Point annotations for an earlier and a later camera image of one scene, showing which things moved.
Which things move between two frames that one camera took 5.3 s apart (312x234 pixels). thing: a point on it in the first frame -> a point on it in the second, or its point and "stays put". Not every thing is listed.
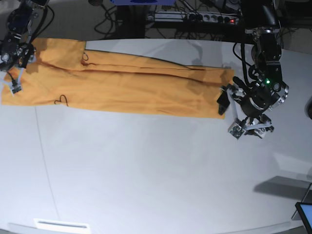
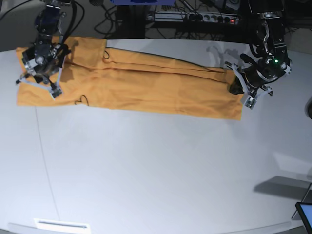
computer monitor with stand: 304,210 stays put
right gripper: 258,99 -> 262,72
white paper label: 62,225 stays put
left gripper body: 15,54 -> 42,60
